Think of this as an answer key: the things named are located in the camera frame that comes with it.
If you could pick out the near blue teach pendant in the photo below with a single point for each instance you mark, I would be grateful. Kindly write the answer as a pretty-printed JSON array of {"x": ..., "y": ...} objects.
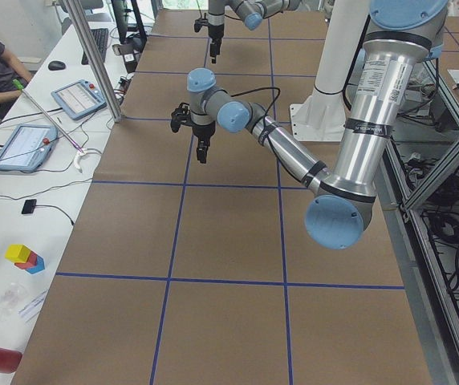
[{"x": 28, "y": 147}]

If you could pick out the black keyboard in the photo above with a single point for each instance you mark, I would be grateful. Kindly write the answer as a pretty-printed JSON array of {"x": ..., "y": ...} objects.
[{"x": 100, "y": 38}]

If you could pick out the blue teach pendant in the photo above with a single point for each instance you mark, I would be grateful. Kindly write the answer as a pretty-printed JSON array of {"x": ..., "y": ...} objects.
[
  {"x": 28, "y": 147},
  {"x": 79, "y": 99}
]

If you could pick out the blue block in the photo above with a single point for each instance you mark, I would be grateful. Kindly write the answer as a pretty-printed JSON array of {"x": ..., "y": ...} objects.
[{"x": 38, "y": 267}]

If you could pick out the small black puck device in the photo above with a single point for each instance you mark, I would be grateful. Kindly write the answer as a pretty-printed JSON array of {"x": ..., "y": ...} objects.
[{"x": 29, "y": 206}]

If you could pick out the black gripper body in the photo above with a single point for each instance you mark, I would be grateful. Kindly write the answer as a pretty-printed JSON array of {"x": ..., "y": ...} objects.
[
  {"x": 214, "y": 32},
  {"x": 204, "y": 131}
]

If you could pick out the far blue teach pendant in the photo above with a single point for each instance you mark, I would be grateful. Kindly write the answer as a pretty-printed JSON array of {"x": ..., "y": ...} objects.
[{"x": 79, "y": 99}]

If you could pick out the red block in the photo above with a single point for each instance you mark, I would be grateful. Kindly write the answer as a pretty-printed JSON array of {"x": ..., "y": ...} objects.
[{"x": 30, "y": 263}]

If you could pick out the aluminium frame post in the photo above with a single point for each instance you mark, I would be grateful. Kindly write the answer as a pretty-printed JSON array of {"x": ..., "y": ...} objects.
[{"x": 78, "y": 19}]

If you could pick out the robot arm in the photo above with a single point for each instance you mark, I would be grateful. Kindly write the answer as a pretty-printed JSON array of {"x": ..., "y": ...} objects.
[
  {"x": 399, "y": 35},
  {"x": 251, "y": 13}
]

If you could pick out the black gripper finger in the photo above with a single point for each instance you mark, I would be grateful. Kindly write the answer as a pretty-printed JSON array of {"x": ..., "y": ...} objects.
[
  {"x": 214, "y": 52},
  {"x": 202, "y": 152}
]

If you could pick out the black computer mouse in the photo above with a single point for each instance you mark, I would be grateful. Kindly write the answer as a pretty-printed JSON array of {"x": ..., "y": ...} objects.
[{"x": 56, "y": 65}]

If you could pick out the yellow block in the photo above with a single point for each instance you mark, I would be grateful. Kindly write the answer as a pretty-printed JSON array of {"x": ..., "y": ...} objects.
[{"x": 17, "y": 253}]

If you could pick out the long grabber stick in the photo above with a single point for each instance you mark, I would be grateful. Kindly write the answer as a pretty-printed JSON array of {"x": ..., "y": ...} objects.
[{"x": 81, "y": 151}]

